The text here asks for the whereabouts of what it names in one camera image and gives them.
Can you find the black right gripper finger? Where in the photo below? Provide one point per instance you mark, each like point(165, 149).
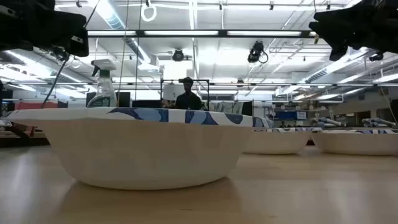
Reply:
point(326, 25)
point(339, 49)

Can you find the blue patterned paper bowl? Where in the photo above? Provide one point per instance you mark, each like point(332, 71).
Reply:
point(276, 143)
point(140, 155)
point(357, 143)

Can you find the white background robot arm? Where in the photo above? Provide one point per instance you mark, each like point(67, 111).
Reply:
point(329, 121)
point(379, 121)

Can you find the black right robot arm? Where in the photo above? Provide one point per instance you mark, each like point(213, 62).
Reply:
point(385, 25)

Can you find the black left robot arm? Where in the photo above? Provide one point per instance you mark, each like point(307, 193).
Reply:
point(14, 25)

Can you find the black ceiling device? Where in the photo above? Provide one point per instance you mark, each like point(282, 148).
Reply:
point(376, 57)

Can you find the green label spray bottle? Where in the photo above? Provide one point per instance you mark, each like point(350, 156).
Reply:
point(104, 90)

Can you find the red cloth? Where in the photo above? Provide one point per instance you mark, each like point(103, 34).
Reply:
point(34, 105)

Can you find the blue storage bin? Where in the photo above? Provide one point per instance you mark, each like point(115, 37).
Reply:
point(286, 115)

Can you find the leaf patterned cloth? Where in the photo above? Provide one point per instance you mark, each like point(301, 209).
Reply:
point(227, 107)

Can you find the person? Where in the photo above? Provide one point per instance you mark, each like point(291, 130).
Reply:
point(188, 101)

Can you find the silver ceiling air duct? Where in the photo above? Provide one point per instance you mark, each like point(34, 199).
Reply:
point(113, 20)

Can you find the black frame-mounted device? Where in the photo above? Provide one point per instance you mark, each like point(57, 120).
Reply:
point(255, 51)

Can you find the black aluminium rig frame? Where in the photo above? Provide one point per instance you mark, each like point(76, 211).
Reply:
point(140, 33)

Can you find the black overhead camera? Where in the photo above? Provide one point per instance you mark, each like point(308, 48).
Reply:
point(178, 56)

